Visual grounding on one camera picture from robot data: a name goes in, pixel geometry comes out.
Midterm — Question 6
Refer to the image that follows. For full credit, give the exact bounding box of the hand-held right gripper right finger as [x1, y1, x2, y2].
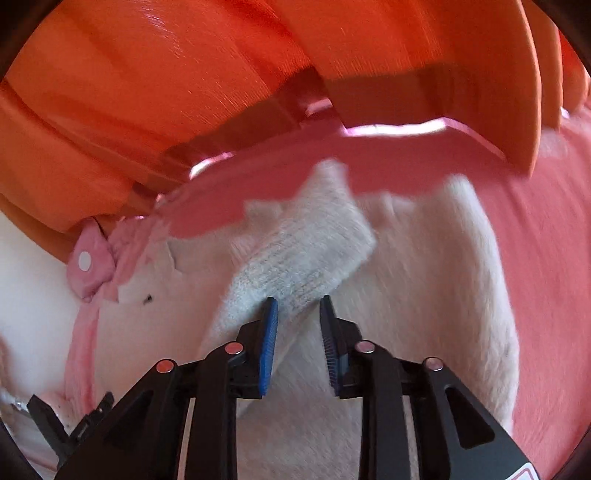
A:
[319, 295, 537, 480]

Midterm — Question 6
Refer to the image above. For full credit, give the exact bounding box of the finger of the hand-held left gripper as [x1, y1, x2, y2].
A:
[26, 394, 71, 464]
[69, 391, 115, 450]

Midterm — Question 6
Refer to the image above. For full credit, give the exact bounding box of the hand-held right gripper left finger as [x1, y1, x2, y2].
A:
[54, 297, 280, 480]

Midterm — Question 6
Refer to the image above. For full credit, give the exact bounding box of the pink snap-button garment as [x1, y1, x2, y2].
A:
[64, 216, 155, 416]

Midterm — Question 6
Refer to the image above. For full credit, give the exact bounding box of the white fuzzy sweater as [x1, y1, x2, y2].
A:
[95, 159, 522, 480]

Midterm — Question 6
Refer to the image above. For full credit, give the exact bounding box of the orange cloth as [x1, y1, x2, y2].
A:
[0, 0, 591, 265]

